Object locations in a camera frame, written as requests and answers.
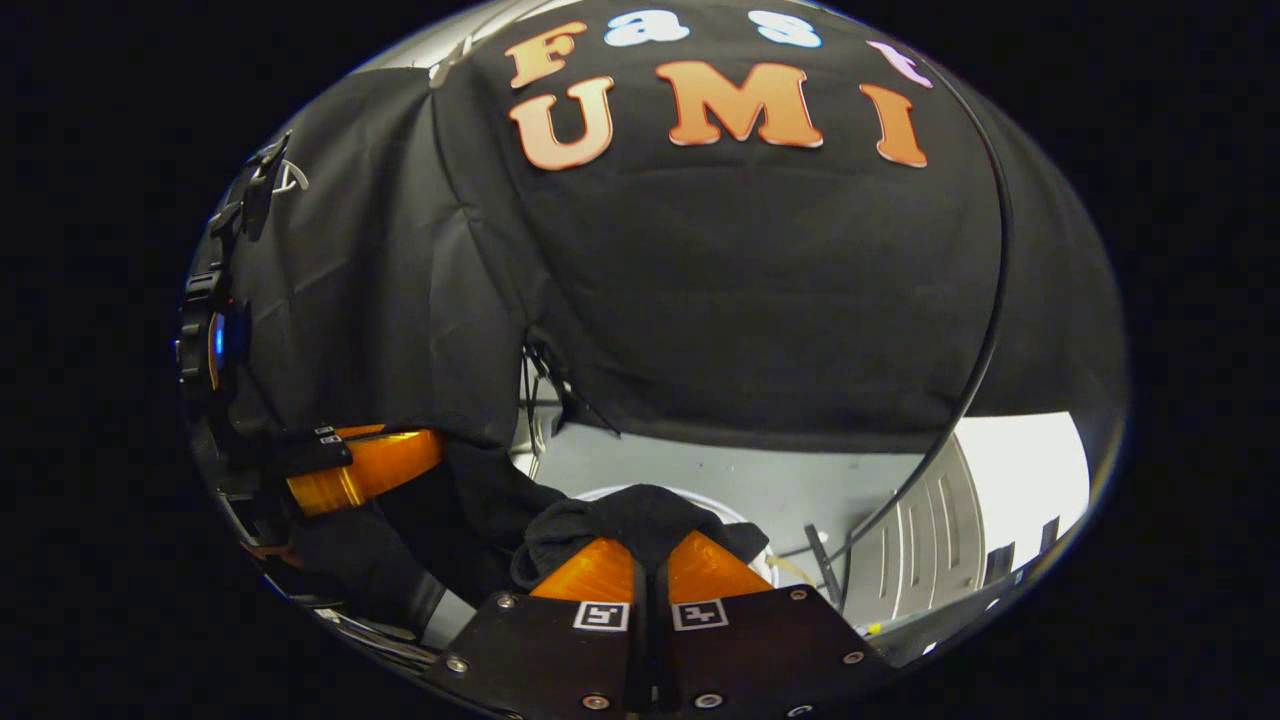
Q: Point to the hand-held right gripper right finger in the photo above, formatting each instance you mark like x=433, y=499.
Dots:
x=668, y=660

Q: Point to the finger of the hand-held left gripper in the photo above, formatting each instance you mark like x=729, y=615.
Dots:
x=380, y=465

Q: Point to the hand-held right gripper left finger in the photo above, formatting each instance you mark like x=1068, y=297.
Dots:
x=640, y=660

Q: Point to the black jacket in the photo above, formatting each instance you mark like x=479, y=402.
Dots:
x=620, y=515

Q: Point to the black clothes rack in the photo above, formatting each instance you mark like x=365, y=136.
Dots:
x=1003, y=260

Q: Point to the white ribbed panel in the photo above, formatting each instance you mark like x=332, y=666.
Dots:
x=930, y=540

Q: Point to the black backdrop cloth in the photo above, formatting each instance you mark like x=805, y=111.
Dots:
x=760, y=280

